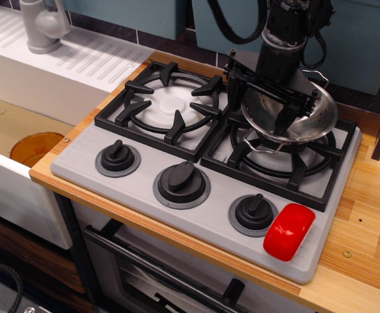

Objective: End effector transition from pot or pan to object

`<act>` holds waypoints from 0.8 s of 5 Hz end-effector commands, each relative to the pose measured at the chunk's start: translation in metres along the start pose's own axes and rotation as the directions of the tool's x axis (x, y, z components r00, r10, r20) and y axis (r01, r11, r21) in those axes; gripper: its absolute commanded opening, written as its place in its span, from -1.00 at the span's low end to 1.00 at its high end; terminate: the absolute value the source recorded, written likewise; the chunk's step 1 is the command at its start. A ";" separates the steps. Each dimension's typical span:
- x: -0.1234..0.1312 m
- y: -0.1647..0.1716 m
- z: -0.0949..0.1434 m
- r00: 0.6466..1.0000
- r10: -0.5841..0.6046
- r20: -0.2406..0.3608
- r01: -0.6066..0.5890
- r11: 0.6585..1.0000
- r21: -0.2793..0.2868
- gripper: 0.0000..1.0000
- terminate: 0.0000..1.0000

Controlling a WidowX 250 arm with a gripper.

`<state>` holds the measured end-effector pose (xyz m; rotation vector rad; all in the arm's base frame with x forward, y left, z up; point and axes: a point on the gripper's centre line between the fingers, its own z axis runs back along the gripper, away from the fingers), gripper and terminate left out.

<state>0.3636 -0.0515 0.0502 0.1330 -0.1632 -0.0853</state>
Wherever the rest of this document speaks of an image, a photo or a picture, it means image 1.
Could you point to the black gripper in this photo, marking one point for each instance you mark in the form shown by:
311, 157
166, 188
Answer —
278, 77

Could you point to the silver metal colander bowl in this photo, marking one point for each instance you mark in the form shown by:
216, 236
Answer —
260, 111

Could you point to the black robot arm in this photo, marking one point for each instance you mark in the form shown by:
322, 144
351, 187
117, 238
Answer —
284, 27

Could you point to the black right burner grate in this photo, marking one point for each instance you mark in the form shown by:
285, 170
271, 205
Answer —
313, 174

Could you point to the black burner grate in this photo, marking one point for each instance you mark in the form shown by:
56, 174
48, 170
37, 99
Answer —
313, 174
169, 109

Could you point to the black left burner grate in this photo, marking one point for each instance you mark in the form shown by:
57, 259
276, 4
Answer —
169, 109

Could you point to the black right stove knob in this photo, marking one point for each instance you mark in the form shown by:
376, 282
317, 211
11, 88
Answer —
252, 215

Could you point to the black stove knob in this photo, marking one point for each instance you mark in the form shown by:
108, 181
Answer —
117, 160
252, 215
182, 186

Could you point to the black middle stove knob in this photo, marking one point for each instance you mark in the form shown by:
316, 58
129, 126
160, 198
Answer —
182, 186

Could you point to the red and white sushi toy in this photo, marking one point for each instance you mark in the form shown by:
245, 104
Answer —
288, 231

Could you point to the grey toy stove top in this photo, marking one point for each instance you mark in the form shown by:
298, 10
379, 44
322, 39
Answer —
208, 221

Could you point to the black left stove knob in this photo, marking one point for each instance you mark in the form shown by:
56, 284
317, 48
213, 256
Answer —
117, 160

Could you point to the toy oven door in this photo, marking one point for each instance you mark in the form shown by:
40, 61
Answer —
138, 275

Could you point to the grey toy faucet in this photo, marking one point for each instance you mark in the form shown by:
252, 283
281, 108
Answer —
44, 28

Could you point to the orange plastic plate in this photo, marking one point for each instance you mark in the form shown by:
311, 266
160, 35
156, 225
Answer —
30, 149

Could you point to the white toy sink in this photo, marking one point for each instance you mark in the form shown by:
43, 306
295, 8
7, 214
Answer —
50, 93

